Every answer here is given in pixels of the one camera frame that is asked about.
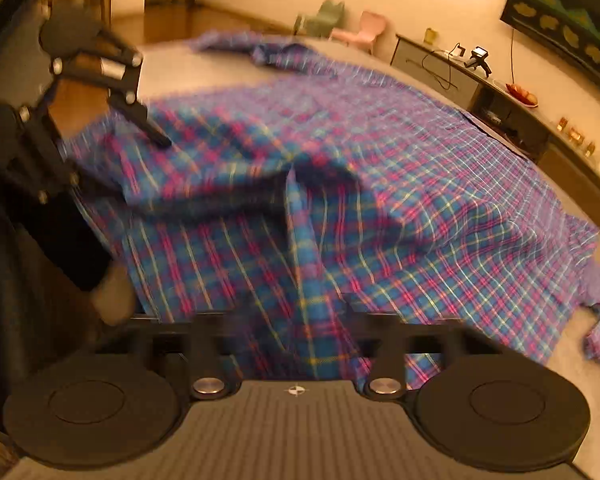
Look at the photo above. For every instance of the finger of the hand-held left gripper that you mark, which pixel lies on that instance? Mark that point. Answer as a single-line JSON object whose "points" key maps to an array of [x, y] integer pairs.
{"points": [[45, 160], [130, 95]]}

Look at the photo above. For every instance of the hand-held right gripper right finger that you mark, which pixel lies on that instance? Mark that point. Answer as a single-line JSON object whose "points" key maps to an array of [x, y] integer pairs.
{"points": [[390, 355]]}

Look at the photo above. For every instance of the black gripper tool with screen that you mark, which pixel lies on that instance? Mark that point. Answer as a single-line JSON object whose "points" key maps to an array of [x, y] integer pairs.
{"points": [[476, 55]]}

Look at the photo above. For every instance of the grey television cabinet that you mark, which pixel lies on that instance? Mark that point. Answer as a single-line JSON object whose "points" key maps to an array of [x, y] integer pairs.
{"points": [[415, 55]]}

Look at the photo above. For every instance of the wall-mounted television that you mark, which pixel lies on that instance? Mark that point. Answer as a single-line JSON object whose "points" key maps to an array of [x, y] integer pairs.
{"points": [[555, 10]]}

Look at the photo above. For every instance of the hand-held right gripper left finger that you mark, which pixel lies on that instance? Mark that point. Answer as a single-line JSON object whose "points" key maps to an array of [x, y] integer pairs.
{"points": [[205, 347]]}

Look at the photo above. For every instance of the blue plaid shirt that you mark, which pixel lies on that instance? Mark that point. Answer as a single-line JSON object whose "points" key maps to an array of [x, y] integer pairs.
{"points": [[430, 200]]}

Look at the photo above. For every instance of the yellow cup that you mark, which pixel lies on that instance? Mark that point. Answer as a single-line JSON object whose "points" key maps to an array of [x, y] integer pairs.
{"points": [[431, 36]]}

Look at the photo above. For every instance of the person's left forearm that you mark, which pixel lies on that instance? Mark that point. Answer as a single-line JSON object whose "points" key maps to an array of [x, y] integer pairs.
{"points": [[55, 240]]}

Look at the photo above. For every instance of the pink plastic child chair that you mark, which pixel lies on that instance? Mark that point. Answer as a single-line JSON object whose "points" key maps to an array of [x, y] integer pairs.
{"points": [[367, 22]]}

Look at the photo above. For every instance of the small gold candle holder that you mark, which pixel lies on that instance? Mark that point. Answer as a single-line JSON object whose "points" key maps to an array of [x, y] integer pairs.
{"points": [[562, 124], [590, 149]]}

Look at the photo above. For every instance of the white power strip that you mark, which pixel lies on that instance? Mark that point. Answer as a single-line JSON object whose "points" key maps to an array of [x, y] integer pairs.
{"points": [[447, 53]]}

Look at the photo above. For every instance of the green plastic child chair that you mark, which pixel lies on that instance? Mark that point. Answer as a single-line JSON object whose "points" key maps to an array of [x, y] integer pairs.
{"points": [[330, 12]]}

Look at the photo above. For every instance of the red plate of fruit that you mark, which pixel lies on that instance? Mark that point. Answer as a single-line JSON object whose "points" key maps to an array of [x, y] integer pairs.
{"points": [[522, 94]]}

